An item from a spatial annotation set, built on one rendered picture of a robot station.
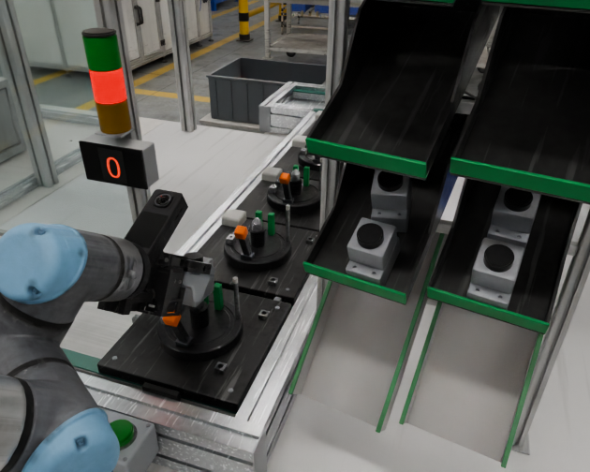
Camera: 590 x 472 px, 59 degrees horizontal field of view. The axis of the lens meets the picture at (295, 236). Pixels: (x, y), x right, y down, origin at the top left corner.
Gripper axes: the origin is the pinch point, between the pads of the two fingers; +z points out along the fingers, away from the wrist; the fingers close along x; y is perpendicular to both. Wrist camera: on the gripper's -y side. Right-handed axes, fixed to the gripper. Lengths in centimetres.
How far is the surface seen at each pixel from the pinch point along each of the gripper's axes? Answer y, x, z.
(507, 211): -13.3, 42.1, -12.2
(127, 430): 23.7, -0.2, -9.0
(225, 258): -1.6, -5.4, 24.3
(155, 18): -252, -317, 425
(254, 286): 2.3, 3.6, 19.3
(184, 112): -51, -63, 96
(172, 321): 8.7, 0.9, -5.0
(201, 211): -13, -29, 57
